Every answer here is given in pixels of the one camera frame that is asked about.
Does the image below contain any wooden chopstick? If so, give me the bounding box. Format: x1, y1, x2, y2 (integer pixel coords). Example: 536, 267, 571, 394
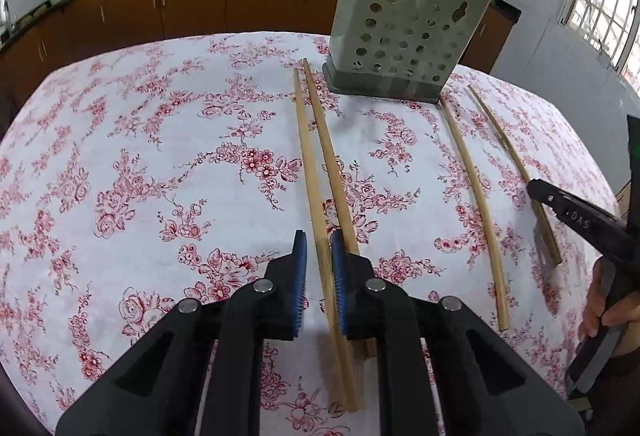
467, 86, 563, 265
302, 58, 377, 359
293, 68, 362, 413
440, 98, 512, 333

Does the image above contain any red floral tablecloth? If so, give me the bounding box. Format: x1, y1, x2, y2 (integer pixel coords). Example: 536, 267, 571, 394
0, 30, 626, 436

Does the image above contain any green perforated utensil holder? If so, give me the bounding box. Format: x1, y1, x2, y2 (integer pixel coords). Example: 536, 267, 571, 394
322, 0, 496, 104

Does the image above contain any person's right hand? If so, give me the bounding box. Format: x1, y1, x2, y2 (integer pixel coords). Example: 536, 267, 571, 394
579, 260, 623, 342

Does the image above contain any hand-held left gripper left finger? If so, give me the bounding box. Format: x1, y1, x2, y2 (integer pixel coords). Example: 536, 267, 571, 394
55, 230, 308, 436

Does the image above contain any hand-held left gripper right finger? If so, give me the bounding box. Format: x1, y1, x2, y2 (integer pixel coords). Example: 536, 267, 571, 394
330, 230, 586, 436

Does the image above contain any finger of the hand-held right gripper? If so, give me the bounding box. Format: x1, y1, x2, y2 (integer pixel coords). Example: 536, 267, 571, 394
526, 178, 567, 217

